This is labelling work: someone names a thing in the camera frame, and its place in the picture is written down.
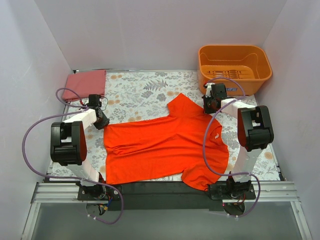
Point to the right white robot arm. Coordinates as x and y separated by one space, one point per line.
254 128

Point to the orange t shirt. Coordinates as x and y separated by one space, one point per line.
186 141

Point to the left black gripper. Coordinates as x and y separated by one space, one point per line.
102 121

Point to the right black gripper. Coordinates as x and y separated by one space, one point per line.
208 106

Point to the orange plastic basket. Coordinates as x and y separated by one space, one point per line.
246 64

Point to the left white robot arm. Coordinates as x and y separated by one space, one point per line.
68 145

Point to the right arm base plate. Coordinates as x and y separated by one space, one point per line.
220 191

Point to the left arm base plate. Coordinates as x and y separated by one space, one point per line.
97 193

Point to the folded pink t shirt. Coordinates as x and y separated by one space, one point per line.
85 84

